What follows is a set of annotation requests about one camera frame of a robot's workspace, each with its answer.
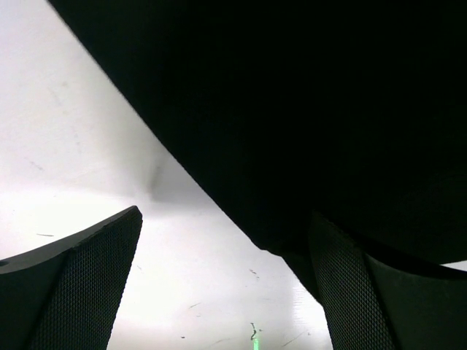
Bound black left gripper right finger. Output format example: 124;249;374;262
309;212;466;349

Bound black skirt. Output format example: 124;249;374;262
53;1;466;297

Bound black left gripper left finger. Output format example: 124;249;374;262
1;206;142;350

